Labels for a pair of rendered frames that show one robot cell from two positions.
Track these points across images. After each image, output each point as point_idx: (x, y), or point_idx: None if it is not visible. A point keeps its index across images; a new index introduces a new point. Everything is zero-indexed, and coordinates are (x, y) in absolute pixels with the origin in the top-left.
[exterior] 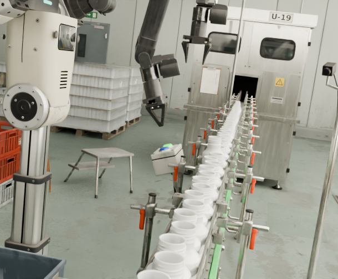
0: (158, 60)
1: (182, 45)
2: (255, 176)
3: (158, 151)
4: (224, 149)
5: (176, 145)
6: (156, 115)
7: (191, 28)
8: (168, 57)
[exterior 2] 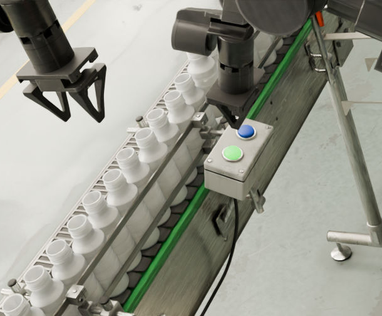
0: (218, 10)
1: (106, 71)
2: (136, 128)
3: (257, 134)
4: (176, 79)
5: (218, 147)
6: (238, 117)
7: (66, 36)
8: (196, 8)
